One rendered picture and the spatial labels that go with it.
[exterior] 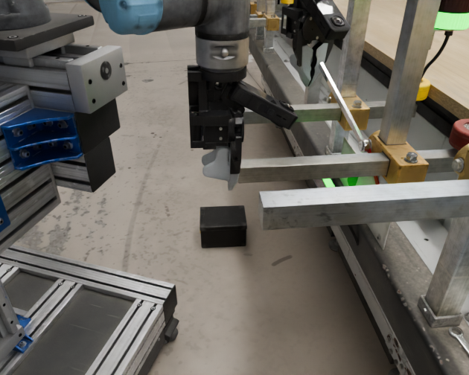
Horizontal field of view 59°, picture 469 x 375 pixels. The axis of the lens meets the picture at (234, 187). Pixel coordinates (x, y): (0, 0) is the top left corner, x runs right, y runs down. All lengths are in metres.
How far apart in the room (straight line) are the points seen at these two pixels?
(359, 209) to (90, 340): 1.00
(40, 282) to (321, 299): 0.99
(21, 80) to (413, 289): 0.78
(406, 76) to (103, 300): 1.07
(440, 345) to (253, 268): 1.14
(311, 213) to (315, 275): 1.31
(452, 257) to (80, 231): 1.68
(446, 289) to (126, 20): 0.54
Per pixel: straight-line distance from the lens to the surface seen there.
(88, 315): 1.36
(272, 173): 0.69
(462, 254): 0.61
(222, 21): 0.57
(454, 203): 0.49
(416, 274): 0.77
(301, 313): 1.59
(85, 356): 1.27
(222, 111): 0.63
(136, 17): 0.51
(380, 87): 1.33
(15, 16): 0.87
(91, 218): 2.10
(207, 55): 0.59
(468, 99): 0.97
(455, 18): 0.73
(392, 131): 0.77
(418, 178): 0.75
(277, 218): 0.42
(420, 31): 0.72
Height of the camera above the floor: 1.20
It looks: 33 degrees down
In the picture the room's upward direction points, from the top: straight up
